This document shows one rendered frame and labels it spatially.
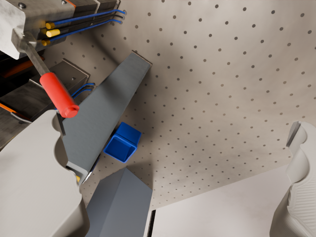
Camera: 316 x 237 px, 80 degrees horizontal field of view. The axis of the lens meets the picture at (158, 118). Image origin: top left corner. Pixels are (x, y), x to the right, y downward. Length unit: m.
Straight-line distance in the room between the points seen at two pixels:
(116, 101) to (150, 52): 0.28
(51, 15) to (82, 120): 0.16
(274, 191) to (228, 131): 1.57
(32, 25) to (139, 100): 0.45
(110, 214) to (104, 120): 0.54
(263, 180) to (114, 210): 1.56
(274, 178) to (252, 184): 0.20
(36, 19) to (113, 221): 0.69
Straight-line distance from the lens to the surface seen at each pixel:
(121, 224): 0.85
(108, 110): 0.35
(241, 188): 2.16
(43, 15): 0.33
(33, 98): 0.56
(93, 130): 0.31
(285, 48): 0.66
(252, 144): 0.81
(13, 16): 0.31
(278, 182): 2.16
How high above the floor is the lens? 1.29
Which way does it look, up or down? 55 degrees down
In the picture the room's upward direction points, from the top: 164 degrees counter-clockwise
